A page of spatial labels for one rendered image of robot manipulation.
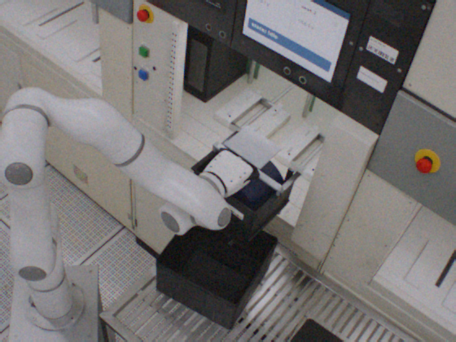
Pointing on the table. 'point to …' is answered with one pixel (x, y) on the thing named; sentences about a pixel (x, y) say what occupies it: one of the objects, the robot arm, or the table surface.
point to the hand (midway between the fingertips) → (251, 152)
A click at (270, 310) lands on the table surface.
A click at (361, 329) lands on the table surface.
